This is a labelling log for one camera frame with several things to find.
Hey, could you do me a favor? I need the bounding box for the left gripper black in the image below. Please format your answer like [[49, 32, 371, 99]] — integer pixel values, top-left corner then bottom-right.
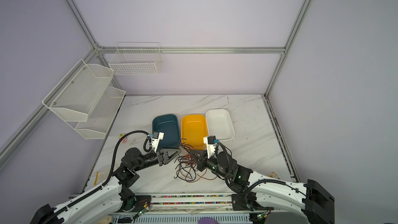
[[133, 147, 180, 172]]

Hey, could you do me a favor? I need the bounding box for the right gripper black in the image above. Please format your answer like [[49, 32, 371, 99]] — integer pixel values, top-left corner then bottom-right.
[[189, 149, 231, 179]]

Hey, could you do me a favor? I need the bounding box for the black cable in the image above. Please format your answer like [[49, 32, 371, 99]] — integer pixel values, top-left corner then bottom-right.
[[174, 142, 203, 183]]

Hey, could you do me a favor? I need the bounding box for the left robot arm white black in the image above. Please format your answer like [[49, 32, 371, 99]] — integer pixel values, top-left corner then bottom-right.
[[31, 132, 181, 224]]

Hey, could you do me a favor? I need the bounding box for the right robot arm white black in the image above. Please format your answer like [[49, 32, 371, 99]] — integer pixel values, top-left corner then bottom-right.
[[189, 143, 335, 224]]

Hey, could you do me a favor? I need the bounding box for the dark teal plastic bin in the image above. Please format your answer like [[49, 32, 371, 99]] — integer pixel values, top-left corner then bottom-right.
[[152, 114, 180, 149]]

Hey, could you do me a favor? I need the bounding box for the yellow plastic bin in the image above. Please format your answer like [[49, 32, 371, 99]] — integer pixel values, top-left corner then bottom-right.
[[181, 114, 208, 150]]

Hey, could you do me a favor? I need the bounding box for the white plastic bin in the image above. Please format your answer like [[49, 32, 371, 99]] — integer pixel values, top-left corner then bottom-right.
[[205, 109, 235, 141]]

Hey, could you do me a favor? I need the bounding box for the purple object at edge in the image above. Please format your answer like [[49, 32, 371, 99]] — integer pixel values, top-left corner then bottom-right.
[[198, 217, 218, 224]]

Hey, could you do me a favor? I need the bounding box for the lower white mesh shelf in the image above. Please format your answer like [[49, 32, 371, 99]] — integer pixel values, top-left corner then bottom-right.
[[75, 87, 125, 140]]

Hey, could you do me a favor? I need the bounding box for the white mesh shelf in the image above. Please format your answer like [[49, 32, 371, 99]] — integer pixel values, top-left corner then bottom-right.
[[75, 87, 125, 140], [42, 60, 115, 122]]

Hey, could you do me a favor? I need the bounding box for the upper white mesh shelf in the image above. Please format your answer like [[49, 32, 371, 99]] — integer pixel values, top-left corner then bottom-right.
[[42, 60, 115, 122]]

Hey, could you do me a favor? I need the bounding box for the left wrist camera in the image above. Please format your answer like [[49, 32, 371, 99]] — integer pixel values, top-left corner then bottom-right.
[[149, 132, 164, 152]]

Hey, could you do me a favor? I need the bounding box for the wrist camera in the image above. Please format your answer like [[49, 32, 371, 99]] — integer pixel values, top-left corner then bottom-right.
[[203, 136, 218, 159], [149, 132, 164, 152]]

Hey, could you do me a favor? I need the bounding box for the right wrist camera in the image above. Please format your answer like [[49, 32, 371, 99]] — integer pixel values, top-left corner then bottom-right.
[[203, 136, 218, 159]]

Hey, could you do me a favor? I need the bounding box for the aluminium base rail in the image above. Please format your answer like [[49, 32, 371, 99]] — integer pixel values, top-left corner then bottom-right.
[[99, 192, 274, 212]]

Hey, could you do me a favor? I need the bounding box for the white wire wall basket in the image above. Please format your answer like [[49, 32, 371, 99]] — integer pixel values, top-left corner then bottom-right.
[[108, 42, 163, 76]]

